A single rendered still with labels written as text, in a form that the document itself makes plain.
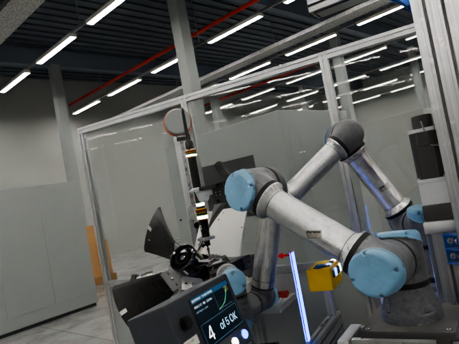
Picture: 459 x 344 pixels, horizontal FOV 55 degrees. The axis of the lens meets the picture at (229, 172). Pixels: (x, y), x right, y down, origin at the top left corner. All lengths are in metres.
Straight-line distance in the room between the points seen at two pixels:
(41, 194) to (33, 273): 1.17
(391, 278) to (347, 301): 1.33
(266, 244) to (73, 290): 6.30
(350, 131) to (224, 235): 0.84
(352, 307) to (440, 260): 1.03
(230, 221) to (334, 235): 1.09
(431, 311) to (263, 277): 0.50
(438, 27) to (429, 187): 0.45
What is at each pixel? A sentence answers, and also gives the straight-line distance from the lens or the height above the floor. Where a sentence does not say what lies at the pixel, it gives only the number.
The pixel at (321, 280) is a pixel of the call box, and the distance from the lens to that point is 1.89.
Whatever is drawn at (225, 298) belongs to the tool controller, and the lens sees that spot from 1.08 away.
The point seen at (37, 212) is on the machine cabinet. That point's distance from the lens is 7.36.
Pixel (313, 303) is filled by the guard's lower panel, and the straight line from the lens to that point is 2.46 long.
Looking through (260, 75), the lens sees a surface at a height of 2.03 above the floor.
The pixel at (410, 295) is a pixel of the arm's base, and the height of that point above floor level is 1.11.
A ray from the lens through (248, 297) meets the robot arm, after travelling 1.45.
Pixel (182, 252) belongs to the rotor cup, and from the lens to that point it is 1.83.
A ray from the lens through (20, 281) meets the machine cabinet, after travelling 7.24.
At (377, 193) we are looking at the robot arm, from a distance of 1.81.
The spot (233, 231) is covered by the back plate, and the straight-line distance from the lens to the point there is 2.13.
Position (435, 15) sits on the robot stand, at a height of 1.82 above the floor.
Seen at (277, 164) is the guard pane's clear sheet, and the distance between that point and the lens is 2.41.
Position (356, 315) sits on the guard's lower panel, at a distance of 2.43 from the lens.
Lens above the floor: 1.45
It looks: 2 degrees up
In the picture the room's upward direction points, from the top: 10 degrees counter-clockwise
